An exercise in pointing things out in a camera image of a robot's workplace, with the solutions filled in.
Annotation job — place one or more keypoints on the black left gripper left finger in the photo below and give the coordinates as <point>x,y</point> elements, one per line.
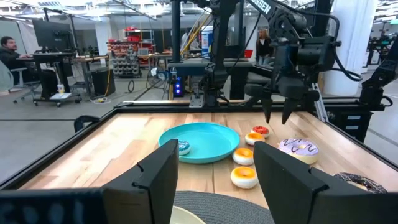
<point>149,193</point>

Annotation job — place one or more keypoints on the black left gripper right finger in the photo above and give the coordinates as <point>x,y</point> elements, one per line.
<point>286,186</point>

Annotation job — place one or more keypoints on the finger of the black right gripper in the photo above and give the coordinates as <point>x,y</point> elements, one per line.
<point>267,107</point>
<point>288,107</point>

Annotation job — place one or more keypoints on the small red donut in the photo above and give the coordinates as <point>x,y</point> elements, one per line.
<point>260,130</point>

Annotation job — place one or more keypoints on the small orange donut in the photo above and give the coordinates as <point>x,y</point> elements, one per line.
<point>254,138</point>
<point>244,178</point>
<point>243,157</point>

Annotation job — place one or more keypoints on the large purple iced donut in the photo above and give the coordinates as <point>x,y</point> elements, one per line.
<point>298,151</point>

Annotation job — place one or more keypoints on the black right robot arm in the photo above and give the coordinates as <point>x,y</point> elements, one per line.
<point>225,46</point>

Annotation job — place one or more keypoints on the cream round plate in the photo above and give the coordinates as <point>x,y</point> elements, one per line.
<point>183,217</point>

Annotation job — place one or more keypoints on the standing person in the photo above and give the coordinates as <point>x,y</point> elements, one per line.
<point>264,48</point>

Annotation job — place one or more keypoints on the wide white pillar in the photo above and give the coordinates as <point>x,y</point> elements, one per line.
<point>357,31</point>

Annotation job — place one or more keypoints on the red bucket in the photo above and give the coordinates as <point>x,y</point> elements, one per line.
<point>248,53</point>

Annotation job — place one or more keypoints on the small blue donut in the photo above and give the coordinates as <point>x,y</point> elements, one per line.
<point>185,147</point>

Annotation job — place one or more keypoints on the black drawer cabinet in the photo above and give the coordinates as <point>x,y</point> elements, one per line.
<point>342,130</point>

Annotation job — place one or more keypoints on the grey round placemat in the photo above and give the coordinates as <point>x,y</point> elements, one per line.
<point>224,208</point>

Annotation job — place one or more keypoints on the teal round plate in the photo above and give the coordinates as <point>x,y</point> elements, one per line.
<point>205,141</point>

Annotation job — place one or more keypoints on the large chocolate iced donut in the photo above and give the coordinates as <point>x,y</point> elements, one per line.
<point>363,182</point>

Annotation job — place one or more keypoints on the black workbench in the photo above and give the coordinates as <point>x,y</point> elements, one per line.
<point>192,67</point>

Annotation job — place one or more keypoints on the white and blue banner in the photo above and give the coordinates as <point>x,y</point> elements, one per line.
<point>206,43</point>

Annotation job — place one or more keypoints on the computer tower with blue light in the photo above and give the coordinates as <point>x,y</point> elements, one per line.
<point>178,87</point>

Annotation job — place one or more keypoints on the black floor cabinet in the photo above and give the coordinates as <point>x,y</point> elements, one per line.
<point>101,82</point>

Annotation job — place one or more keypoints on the shelf with red bins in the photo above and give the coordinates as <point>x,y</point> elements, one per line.
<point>124,59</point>

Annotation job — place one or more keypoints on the wooden workbench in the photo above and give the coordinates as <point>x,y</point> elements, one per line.
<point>93,58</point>

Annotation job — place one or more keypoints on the black standing desk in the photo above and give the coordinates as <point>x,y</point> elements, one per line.
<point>62,71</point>

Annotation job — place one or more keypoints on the grey office chair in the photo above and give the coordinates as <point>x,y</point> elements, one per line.
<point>6,77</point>

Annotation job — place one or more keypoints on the black computer monitor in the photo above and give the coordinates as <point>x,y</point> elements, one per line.
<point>53,35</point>

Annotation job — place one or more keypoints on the seated person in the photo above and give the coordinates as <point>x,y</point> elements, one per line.
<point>9,57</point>

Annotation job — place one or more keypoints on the black metal table frame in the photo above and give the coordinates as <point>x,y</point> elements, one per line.
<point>155,108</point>

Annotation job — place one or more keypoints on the black vertical frame post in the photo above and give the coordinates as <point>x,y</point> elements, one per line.
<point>176,31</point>

